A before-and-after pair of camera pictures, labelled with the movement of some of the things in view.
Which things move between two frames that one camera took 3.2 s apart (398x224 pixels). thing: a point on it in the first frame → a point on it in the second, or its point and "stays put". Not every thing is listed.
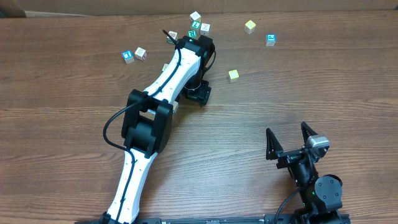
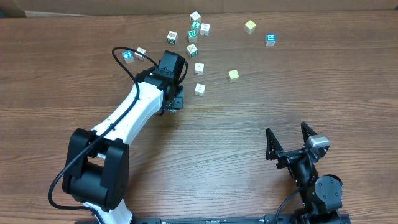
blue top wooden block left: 128,56 stays put
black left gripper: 201,93 → 180,88
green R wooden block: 192,33 stays put
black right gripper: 274,150 stays put
